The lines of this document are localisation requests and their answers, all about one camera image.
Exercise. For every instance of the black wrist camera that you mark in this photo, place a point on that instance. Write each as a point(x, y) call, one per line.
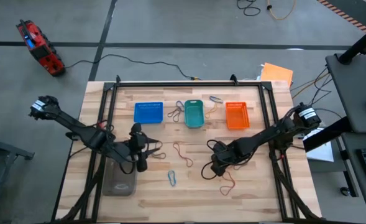
point(217, 170)
point(141, 164)

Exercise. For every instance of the red rubber band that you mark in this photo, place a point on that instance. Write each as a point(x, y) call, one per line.
point(234, 184)
point(179, 152)

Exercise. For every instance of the blue grey rubber band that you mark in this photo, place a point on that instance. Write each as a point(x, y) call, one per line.
point(216, 99)

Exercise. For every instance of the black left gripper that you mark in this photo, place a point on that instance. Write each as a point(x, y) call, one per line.
point(137, 141)

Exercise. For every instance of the white paper sheet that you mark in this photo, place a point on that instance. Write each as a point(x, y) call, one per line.
point(321, 154)

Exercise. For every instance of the orange black striped strip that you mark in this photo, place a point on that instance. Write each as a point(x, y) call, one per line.
point(344, 14)

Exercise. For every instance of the black rubber band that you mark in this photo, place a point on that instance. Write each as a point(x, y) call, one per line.
point(176, 120)

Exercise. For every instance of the orange paper folder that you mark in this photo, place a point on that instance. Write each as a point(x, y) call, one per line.
point(277, 74)

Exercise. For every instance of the grey side desk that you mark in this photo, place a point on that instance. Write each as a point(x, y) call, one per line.
point(356, 87)

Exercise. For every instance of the grey metal stand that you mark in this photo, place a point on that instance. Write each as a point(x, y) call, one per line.
point(2, 149)

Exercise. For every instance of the orange plastic basket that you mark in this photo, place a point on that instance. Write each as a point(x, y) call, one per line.
point(237, 116)

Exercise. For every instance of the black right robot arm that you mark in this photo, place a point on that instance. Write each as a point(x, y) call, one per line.
point(263, 135)

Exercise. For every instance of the black caster wheel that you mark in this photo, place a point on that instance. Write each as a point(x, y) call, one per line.
point(345, 191)

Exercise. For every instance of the dark brown rubber band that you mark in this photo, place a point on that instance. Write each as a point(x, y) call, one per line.
point(161, 155)

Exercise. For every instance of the black stand bar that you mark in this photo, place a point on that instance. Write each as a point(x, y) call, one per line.
point(325, 135)

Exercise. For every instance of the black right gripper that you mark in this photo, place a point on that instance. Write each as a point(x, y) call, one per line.
point(223, 152)

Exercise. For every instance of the yellow rubber band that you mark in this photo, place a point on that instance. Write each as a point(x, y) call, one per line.
point(213, 109)

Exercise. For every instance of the green plastic basket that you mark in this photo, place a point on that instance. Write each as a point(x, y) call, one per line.
point(194, 115)

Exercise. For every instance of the grey translucent plastic basket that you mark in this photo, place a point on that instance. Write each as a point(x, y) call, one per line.
point(117, 180)

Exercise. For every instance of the blue plastic basket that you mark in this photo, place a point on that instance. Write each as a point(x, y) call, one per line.
point(148, 113)

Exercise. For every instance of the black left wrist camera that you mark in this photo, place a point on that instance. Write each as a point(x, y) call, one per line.
point(141, 164)

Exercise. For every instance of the red portable power station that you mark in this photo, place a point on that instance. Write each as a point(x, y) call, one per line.
point(41, 49)

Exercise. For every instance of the grey desk shelf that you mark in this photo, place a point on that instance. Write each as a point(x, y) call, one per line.
point(350, 168)

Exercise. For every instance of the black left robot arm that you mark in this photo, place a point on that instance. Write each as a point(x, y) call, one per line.
point(86, 135)

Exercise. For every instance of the blue purple rubber band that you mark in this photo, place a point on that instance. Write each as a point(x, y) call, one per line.
point(179, 101)

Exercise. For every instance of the black stand pole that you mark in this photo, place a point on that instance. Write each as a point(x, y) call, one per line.
point(359, 43)

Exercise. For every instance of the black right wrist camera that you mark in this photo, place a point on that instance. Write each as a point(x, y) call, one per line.
point(217, 170)

